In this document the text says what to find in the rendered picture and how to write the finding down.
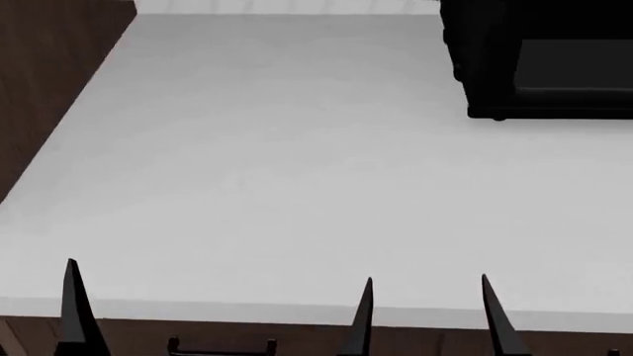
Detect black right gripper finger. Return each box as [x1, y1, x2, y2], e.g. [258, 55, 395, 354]
[481, 273, 533, 356]
[336, 276, 375, 356]

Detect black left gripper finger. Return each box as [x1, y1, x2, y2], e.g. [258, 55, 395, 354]
[53, 258, 112, 356]

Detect black microwave oven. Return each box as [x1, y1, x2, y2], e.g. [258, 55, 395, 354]
[438, 0, 633, 122]

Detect brown wooden base cabinet front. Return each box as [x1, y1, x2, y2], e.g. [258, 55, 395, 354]
[0, 314, 633, 356]

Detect dark brown wooden tall cabinet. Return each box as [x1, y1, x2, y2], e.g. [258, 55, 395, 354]
[0, 0, 138, 206]

